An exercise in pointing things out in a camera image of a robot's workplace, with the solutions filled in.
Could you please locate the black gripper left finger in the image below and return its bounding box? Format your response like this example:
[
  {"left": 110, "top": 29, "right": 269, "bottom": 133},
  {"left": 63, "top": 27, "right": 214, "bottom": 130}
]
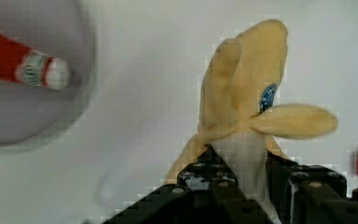
[{"left": 103, "top": 146, "right": 273, "bottom": 224}]

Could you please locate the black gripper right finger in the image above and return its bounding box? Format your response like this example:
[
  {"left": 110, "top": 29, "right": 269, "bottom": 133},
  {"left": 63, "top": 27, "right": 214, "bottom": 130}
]
[{"left": 266, "top": 153, "right": 358, "bottom": 224}]

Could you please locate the yellow plush peeled banana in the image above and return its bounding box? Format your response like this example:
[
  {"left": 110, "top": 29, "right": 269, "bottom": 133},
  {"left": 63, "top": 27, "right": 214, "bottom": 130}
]
[{"left": 165, "top": 20, "right": 338, "bottom": 224}]

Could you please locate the red plush ketchup bottle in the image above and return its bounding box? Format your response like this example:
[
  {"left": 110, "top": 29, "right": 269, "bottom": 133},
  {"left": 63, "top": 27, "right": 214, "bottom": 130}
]
[{"left": 0, "top": 35, "right": 71, "bottom": 90}]

